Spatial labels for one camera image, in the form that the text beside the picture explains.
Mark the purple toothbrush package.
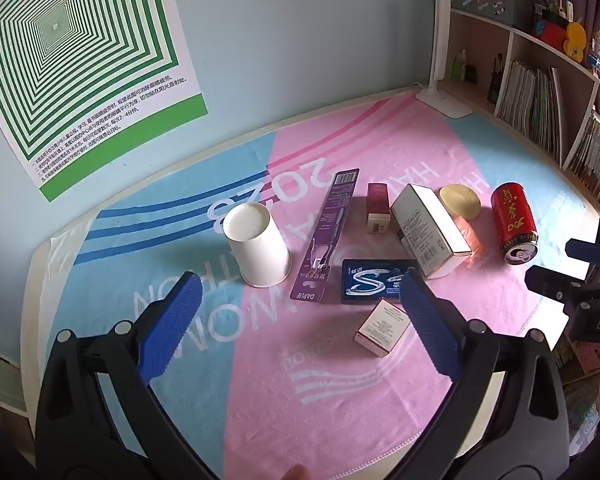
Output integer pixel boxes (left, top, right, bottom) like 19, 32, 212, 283
290, 167, 361, 305

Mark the red pencil case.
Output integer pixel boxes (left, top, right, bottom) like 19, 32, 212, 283
536, 7, 571, 53

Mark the dark blue gum box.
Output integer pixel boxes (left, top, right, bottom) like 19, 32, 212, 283
341, 258, 420, 306

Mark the small white red-trimmed box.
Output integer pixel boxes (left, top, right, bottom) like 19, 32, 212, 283
354, 298, 412, 359

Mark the long white carton box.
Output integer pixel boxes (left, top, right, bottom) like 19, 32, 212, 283
390, 183, 473, 279

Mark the dark red small box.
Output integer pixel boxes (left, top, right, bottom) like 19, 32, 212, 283
365, 182, 392, 235

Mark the row of colourful books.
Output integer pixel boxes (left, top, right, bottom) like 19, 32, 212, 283
565, 115, 600, 211

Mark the row of thin books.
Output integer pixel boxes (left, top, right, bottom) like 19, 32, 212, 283
495, 60, 564, 162

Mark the white desk lamp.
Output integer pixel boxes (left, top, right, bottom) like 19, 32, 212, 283
414, 0, 473, 120

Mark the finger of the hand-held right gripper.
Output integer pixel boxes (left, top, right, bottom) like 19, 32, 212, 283
565, 238, 600, 266
524, 265, 588, 307

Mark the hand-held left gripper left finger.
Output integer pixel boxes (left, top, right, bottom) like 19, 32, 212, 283
35, 271, 222, 480

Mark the wooden bookshelf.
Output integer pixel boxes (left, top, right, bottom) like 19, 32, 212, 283
432, 5, 600, 241

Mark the red drink can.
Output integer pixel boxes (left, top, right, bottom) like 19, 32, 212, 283
490, 182, 540, 266

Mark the green striped wall poster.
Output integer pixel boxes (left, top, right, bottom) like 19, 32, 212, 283
0, 0, 209, 204

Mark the white paper cup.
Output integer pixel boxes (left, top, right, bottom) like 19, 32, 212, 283
222, 203, 292, 289

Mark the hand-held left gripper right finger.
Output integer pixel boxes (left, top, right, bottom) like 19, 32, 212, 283
380, 268, 569, 480

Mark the orange plastic packet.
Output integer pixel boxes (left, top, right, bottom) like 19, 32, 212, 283
450, 215, 490, 268

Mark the pink and blue printed towel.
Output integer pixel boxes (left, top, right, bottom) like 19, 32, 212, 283
45, 91, 600, 480

